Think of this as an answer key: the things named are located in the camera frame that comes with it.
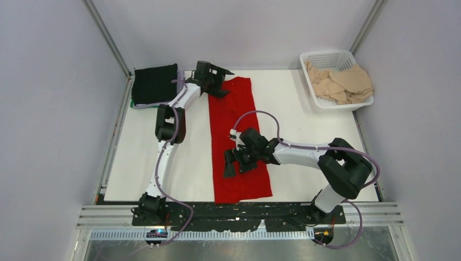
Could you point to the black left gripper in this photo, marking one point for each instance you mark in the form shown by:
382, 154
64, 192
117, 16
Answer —
217, 92

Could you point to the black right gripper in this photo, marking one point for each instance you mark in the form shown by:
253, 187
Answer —
230, 158

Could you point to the red t-shirt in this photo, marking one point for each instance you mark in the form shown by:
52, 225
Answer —
223, 114

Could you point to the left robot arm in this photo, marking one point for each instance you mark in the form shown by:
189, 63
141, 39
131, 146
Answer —
170, 130

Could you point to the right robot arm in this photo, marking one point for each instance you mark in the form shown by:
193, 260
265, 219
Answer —
345, 169

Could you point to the folded lavender t-shirt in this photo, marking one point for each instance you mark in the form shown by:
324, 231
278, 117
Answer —
179, 87

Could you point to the folded black t-shirt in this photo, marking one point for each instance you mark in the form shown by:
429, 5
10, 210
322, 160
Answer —
154, 84

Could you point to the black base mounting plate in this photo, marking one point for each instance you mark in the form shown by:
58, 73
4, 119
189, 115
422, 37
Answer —
239, 217

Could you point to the folded green t-shirt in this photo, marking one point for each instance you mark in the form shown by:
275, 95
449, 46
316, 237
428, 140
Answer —
141, 106

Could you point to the white plastic laundry basket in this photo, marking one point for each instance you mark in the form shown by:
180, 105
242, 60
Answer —
338, 60

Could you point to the beige t-shirt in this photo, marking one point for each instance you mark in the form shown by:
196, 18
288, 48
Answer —
350, 86

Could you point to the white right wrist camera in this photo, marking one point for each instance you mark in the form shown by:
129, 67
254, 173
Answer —
234, 135

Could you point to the white slotted cable duct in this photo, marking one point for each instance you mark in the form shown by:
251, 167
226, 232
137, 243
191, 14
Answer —
163, 235

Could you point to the left corner aluminium post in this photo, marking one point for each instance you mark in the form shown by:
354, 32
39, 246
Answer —
102, 27

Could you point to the corner aluminium post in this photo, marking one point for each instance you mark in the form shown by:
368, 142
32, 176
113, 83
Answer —
366, 27
102, 27

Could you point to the aluminium frame rail front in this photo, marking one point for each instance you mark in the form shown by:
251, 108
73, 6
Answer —
374, 214

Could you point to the right corner aluminium post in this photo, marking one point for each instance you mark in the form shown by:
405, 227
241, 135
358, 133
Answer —
366, 27

